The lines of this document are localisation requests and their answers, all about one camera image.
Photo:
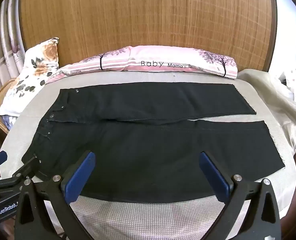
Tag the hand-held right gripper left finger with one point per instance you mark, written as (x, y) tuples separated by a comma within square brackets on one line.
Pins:
[(79, 175)]

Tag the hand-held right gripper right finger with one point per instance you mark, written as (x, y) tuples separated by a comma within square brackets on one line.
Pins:
[(214, 175)]

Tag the black pants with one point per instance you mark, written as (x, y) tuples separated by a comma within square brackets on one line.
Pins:
[(143, 130)]

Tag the white floral pillow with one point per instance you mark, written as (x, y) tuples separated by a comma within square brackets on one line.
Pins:
[(33, 72)]

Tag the beige blanket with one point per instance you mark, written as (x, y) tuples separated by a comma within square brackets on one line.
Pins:
[(267, 92)]

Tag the pink striped tree-print pillow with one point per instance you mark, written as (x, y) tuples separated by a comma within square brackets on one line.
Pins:
[(148, 60)]

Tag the bamboo headboard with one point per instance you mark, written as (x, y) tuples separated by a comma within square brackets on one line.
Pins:
[(143, 15)]

